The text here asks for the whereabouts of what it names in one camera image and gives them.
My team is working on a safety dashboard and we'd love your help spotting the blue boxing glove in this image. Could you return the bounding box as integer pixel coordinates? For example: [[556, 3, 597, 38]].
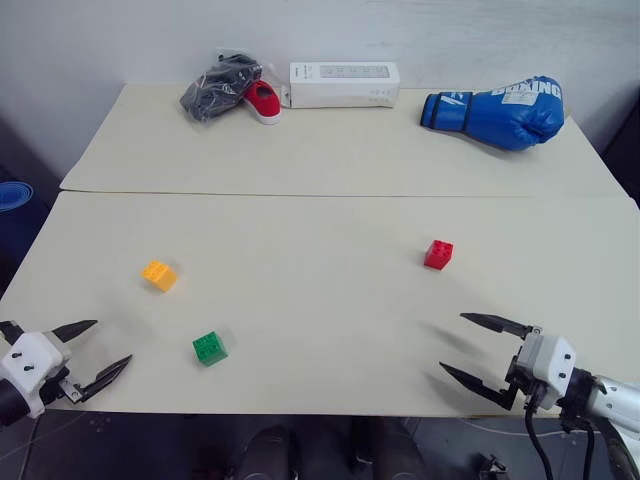
[[419, 75, 566, 153]]

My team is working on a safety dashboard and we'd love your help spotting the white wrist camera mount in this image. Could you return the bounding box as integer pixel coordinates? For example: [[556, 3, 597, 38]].
[[0, 331, 73, 420], [519, 334, 577, 411]]

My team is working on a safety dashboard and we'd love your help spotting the red slip-on shoe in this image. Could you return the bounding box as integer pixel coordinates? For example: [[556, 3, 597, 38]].
[[242, 79, 283, 126]]

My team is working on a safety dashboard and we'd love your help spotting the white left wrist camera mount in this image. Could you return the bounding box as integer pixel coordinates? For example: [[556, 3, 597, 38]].
[[0, 331, 73, 420]]

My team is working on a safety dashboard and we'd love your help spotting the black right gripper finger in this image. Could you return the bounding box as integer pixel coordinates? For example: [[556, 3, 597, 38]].
[[438, 362, 520, 413], [459, 312, 535, 339]]

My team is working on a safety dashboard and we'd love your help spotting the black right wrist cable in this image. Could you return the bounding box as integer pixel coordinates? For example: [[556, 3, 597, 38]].
[[522, 392, 558, 480]]

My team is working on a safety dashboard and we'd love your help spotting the white rectangular cardboard box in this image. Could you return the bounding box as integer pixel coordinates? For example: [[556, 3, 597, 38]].
[[288, 61, 402, 109]]

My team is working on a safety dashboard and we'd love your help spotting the black item in plastic bag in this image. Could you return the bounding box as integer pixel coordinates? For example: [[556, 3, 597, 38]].
[[179, 47, 277, 125]]

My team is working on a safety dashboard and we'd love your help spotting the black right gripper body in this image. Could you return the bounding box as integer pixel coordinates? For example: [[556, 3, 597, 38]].
[[504, 325, 547, 407]]

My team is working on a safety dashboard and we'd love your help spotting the yellow toy building block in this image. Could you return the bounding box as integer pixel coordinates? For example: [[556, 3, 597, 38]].
[[141, 259, 179, 294]]

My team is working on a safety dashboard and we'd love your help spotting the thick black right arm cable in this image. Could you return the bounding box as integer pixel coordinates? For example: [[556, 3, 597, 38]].
[[597, 418, 640, 480]]

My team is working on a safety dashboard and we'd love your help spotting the green toy building block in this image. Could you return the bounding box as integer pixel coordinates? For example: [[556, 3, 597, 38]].
[[192, 330, 230, 368]]

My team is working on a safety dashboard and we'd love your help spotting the red toy building block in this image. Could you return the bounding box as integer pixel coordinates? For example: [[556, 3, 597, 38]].
[[423, 239, 456, 272]]

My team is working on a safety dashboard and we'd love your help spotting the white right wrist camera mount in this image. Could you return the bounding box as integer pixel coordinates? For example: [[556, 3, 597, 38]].
[[519, 334, 577, 411]]

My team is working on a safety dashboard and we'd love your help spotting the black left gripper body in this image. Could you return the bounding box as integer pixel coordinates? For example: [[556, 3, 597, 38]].
[[37, 366, 85, 407]]

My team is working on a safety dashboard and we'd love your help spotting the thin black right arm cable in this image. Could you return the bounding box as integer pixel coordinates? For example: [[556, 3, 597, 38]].
[[582, 424, 597, 480]]

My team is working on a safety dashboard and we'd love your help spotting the blue round object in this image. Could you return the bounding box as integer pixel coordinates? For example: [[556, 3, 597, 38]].
[[0, 181, 35, 215]]

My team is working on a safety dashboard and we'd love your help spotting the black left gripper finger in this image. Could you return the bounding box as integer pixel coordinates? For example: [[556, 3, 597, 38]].
[[79, 354, 134, 403], [49, 319, 99, 345]]

